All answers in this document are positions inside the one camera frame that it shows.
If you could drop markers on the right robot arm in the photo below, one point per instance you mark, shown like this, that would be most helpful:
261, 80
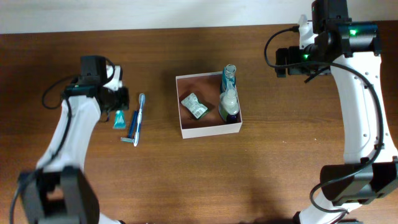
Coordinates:
331, 43

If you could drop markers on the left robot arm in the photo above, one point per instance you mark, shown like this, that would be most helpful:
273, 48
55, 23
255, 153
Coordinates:
57, 191

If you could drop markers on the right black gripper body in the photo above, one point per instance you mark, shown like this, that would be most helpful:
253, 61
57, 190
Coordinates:
310, 53

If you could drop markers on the green white soap packet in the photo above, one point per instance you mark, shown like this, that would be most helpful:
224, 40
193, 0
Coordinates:
192, 103

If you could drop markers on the blue Listerine mouthwash bottle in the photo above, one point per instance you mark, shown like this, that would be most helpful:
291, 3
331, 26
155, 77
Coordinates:
228, 75

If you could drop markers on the Colgate toothpaste tube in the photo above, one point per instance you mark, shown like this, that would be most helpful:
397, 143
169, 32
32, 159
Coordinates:
119, 121

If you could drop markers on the white cardboard box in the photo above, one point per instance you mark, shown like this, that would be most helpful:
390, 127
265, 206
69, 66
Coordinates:
206, 86

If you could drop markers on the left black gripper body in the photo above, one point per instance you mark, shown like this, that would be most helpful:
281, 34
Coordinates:
120, 100

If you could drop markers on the clear spray bottle dark liquid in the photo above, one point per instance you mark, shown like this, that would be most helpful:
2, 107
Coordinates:
229, 106

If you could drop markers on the blue toothbrush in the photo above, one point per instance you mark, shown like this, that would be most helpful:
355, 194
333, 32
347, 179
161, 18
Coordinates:
142, 99

